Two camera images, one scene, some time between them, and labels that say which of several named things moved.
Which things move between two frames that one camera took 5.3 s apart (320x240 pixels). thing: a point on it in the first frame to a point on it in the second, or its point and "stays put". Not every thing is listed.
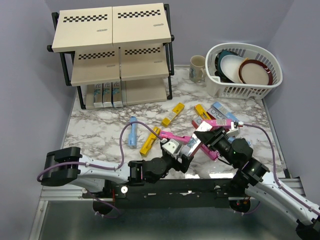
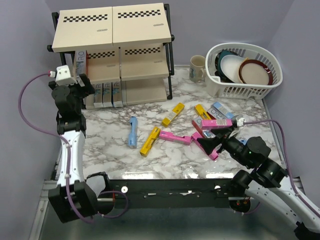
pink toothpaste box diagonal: (214, 155) stays put
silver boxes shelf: (194, 142) to (81, 62)
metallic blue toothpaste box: (116, 94) stays put
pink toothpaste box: (226, 123) stays put
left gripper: (185, 162) to (87, 89)
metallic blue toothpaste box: (98, 95) stays put
